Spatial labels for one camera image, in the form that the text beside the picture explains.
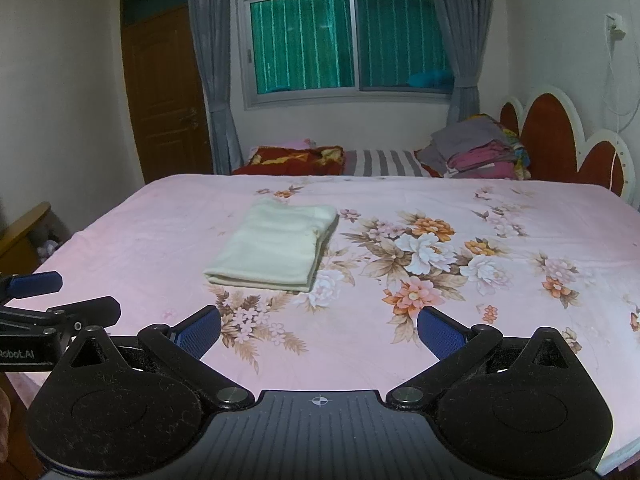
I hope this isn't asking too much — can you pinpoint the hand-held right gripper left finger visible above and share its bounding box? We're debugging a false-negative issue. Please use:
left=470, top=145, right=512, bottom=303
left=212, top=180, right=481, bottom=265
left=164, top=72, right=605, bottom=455
left=50, top=305, right=253, bottom=408

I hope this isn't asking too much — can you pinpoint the grey curtain beside door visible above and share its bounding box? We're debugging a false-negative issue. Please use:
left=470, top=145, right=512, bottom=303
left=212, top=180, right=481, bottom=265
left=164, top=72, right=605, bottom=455
left=185, top=0, right=246, bottom=176

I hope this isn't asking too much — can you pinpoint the red and white headboard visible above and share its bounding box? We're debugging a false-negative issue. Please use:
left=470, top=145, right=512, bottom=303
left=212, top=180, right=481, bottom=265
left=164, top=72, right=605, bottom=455
left=499, top=85, right=637, bottom=208

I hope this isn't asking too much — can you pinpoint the window with green glass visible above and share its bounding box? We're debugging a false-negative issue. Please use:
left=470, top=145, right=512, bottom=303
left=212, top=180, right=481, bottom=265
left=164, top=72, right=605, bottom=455
left=240, top=0, right=453, bottom=110

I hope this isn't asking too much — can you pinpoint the pile of folded clothes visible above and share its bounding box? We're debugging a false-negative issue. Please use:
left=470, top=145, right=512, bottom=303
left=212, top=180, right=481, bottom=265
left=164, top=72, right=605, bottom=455
left=416, top=114, right=532, bottom=181

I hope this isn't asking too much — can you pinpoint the grey curtain beside headboard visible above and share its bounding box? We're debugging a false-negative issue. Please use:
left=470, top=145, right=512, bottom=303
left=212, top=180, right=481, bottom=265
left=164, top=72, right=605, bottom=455
left=422, top=0, right=493, bottom=126

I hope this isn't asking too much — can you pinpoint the white knitted sweater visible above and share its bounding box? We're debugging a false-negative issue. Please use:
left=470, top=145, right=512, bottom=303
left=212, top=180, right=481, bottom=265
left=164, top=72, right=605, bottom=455
left=203, top=197, right=341, bottom=293

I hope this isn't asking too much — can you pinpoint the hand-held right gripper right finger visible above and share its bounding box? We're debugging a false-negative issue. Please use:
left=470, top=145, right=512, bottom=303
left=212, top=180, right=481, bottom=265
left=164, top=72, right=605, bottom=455
left=386, top=306, right=588, bottom=408

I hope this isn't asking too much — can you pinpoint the red patterned pillow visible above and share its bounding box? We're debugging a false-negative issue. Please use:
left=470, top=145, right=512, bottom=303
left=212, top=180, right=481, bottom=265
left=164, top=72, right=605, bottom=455
left=232, top=145, right=346, bottom=177

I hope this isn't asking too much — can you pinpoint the wooden furniture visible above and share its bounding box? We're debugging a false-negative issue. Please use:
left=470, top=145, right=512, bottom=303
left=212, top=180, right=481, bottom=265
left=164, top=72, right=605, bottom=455
left=0, top=201, right=53, bottom=263

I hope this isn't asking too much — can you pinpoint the grey striped pillow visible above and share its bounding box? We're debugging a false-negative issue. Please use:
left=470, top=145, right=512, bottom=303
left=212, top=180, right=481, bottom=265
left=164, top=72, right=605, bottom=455
left=342, top=148, right=433, bottom=178

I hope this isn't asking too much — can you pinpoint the pink floral bedsheet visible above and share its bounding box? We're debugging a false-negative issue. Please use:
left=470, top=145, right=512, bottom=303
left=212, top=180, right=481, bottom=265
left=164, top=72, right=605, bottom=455
left=10, top=174, right=640, bottom=476

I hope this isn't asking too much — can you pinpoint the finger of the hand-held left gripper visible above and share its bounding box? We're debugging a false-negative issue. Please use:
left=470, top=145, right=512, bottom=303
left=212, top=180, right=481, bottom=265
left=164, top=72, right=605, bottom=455
left=0, top=271, right=63, bottom=306
left=47, top=296, right=122, bottom=332

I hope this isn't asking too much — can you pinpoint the brown wooden door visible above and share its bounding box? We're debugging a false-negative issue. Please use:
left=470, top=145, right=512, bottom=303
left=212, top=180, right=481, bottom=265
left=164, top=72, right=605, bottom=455
left=120, top=0, right=215, bottom=186

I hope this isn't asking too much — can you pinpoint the white charger cable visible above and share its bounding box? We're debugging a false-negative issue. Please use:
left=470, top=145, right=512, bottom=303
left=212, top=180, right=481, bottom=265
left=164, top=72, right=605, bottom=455
left=602, top=35, right=640, bottom=193

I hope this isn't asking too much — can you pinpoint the white wall charger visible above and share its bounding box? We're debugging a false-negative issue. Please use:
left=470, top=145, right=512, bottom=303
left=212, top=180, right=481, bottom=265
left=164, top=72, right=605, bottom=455
left=605, top=12, right=627, bottom=40

